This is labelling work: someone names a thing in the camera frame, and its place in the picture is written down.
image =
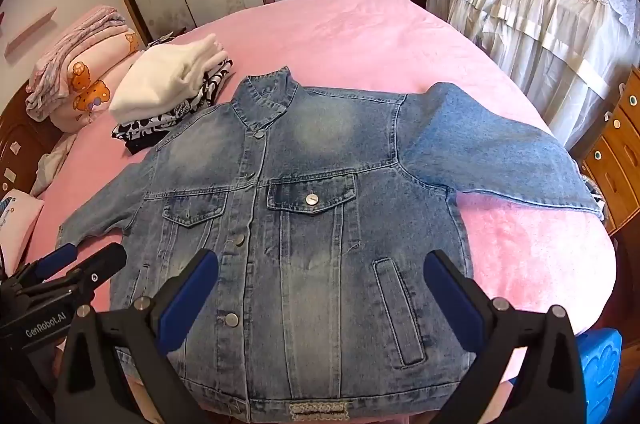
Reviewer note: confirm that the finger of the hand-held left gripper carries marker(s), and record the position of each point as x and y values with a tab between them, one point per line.
57	256
95	269

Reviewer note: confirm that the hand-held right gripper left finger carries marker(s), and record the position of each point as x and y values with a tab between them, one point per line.
190	299

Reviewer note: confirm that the pink striped folded blanket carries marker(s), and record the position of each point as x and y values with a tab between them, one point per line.
65	49

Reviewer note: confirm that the crumpled white cloth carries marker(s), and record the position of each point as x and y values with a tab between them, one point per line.
52	164

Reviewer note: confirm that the white folded garment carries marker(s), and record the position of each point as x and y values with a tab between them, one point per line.
160	84

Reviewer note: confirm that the pink wall shelf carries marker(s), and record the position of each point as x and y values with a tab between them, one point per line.
30	32

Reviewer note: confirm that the dark wooden headboard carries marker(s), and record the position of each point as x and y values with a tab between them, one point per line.
20	139

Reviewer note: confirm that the cream lace furniture cover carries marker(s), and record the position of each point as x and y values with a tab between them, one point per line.
525	4

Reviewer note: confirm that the wooden drawer cabinet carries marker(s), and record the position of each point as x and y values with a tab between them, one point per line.
617	154

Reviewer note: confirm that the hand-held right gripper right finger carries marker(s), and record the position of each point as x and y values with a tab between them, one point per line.
452	299

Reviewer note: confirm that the bear print folded quilt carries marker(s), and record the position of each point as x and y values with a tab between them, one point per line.
87	92

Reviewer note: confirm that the pink pillow with print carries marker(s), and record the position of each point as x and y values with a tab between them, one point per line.
15	224

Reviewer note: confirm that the blue plastic stool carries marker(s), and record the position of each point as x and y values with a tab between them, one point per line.
597	369

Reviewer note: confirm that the blue denim jacket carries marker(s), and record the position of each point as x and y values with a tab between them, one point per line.
310	254

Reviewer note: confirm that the black and white patterned garment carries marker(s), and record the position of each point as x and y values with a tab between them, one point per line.
150	132

